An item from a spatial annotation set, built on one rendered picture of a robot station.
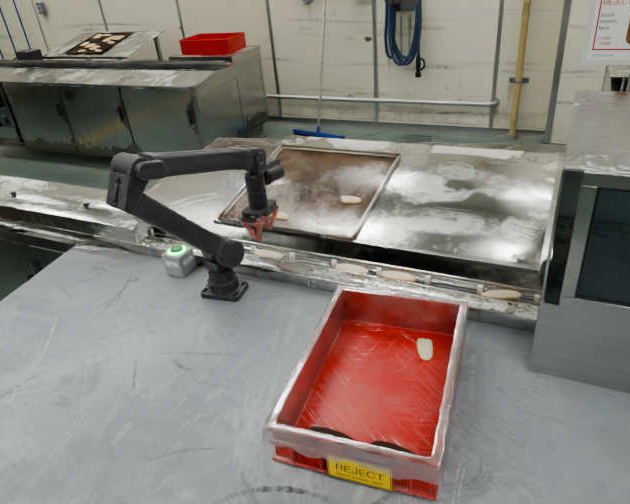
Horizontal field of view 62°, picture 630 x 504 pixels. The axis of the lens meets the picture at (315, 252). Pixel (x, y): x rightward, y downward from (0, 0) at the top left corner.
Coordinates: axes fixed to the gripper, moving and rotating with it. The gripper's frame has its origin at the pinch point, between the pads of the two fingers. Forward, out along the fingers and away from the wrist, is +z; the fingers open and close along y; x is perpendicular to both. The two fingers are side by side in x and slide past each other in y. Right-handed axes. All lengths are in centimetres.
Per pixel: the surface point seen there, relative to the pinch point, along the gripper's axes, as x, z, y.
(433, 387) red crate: -62, 11, -35
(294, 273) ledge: -14.5, 6.6, -8.6
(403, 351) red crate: -52, 10, -26
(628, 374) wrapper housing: -98, 6, -22
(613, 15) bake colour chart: -87, -49, 71
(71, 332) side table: 35, 11, -48
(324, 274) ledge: -23.1, 6.6, -6.4
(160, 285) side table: 25.6, 10.9, -21.6
